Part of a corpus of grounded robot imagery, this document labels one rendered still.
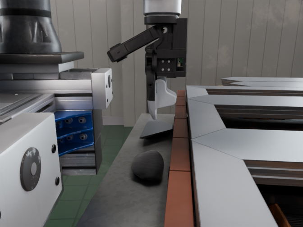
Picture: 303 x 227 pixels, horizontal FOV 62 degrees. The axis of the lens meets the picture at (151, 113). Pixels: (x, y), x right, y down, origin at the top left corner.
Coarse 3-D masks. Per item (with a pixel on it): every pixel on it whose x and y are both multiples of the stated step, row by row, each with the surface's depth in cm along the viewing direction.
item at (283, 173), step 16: (224, 112) 89; (240, 112) 88; (256, 112) 88; (272, 112) 87; (288, 112) 86; (192, 160) 51; (256, 160) 46; (256, 176) 46; (272, 176) 46; (288, 176) 46
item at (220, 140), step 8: (224, 128) 64; (208, 136) 58; (216, 136) 58; (224, 136) 58; (208, 144) 54; (216, 144) 54; (224, 144) 54; (232, 144) 54; (224, 152) 50; (232, 152) 50
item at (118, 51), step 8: (144, 32) 50; (152, 32) 50; (128, 40) 51; (136, 40) 50; (144, 40) 50; (152, 40) 50; (112, 48) 52; (120, 48) 51; (128, 48) 51; (136, 48) 51; (112, 56) 52; (120, 56) 51
